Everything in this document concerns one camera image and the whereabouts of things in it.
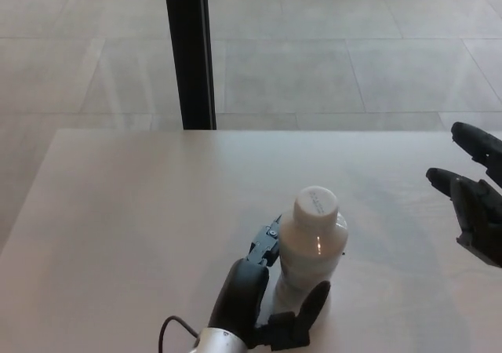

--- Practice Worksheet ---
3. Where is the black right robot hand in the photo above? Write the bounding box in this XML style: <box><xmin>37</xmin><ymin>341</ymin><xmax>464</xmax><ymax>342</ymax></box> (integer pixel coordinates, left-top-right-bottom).
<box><xmin>425</xmin><ymin>121</ymin><xmax>502</xmax><ymax>268</ymax></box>

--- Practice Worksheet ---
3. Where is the black vertical post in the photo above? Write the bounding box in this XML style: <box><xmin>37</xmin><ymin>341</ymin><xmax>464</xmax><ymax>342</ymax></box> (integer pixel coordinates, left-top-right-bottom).
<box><xmin>162</xmin><ymin>0</ymin><xmax>217</xmax><ymax>131</ymax></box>

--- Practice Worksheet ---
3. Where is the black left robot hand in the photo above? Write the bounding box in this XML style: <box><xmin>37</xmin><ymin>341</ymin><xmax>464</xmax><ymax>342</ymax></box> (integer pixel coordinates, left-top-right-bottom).
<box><xmin>206</xmin><ymin>213</ymin><xmax>332</xmax><ymax>351</ymax></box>

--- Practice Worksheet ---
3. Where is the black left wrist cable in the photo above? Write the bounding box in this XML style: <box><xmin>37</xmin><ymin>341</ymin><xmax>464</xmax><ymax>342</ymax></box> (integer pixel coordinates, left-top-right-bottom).
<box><xmin>158</xmin><ymin>315</ymin><xmax>201</xmax><ymax>353</ymax></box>

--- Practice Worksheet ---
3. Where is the clear plastic bottle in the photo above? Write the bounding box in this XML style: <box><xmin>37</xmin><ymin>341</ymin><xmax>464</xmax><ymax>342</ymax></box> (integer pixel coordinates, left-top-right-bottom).
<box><xmin>273</xmin><ymin>210</ymin><xmax>349</xmax><ymax>311</ymax></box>

